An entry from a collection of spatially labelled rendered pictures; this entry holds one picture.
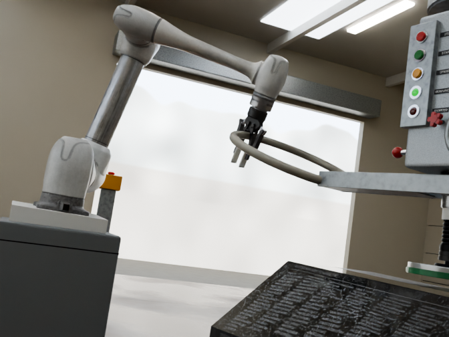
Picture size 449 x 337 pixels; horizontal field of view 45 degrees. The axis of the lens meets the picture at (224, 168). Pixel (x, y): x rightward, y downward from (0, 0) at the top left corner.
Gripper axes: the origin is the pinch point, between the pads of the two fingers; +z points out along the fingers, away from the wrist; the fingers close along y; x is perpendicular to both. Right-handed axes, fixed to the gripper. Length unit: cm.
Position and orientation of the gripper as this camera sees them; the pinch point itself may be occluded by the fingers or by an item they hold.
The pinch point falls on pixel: (240, 157)
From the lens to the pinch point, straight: 212.2
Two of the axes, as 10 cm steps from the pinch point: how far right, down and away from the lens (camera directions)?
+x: 6.5, 0.8, 7.5
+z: -3.6, 9.1, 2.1
